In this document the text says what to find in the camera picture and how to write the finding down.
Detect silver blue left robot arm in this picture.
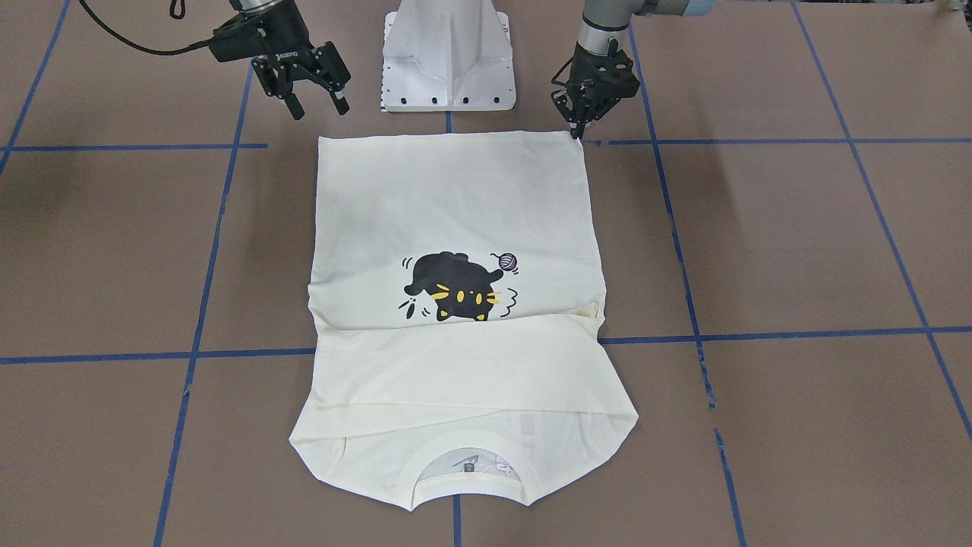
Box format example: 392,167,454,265
550,1,716,140

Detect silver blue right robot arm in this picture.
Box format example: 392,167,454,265
208,1,351,120

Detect white camera post with base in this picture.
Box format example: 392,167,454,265
380,1,516,113

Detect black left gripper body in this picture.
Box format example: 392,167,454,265
550,42,641,115

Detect cream long-sleeve Twinkle shirt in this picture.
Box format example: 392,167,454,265
289,131,639,511

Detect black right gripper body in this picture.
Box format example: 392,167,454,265
210,4,351,96

